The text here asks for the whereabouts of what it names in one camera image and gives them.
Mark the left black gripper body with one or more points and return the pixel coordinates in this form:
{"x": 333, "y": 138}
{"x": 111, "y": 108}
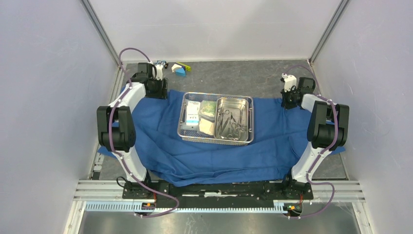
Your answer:
{"x": 158, "y": 91}

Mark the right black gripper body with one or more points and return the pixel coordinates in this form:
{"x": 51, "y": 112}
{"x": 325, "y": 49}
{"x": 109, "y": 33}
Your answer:
{"x": 289, "y": 98}

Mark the blue surgical drape cloth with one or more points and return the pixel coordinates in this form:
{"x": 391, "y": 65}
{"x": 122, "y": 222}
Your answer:
{"x": 278, "y": 143}

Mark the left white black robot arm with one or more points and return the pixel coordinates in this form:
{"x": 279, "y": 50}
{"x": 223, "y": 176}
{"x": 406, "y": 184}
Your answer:
{"x": 116, "y": 129}

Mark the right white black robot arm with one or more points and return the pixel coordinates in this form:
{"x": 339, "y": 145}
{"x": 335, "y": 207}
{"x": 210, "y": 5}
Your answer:
{"x": 327, "y": 130}

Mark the small black blue toy car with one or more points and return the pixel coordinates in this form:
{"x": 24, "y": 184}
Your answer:
{"x": 164, "y": 63}

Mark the white blue wedge block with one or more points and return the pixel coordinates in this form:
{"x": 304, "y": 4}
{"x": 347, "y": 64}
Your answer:
{"x": 178, "y": 70}

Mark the yellow green block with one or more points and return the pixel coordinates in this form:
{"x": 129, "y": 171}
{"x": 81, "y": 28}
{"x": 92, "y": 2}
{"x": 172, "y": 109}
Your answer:
{"x": 185, "y": 66}

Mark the white blue box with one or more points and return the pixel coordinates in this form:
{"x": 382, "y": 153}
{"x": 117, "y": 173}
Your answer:
{"x": 192, "y": 113}

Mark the green printed packet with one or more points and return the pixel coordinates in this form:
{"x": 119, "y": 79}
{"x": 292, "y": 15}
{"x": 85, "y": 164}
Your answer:
{"x": 208, "y": 108}

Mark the stainless steel instrument tray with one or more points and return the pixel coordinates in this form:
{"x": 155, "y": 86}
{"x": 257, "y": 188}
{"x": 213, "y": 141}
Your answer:
{"x": 233, "y": 105}

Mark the beige gauze packet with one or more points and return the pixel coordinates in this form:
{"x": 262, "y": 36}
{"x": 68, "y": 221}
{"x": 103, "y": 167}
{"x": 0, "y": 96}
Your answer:
{"x": 206, "y": 127}

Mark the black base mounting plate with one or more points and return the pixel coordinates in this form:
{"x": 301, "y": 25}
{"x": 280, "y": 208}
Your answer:
{"x": 230, "y": 195}

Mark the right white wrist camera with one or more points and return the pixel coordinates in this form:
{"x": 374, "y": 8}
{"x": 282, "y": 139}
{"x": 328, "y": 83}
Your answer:
{"x": 289, "y": 82}

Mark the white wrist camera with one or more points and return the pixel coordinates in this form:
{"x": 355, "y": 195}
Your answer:
{"x": 159, "y": 72}
{"x": 289, "y": 82}

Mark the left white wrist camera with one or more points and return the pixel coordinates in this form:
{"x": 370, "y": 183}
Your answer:
{"x": 159, "y": 72}

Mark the wire mesh steel basket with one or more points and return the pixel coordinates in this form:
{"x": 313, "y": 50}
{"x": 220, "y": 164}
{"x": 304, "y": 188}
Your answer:
{"x": 191, "y": 133}

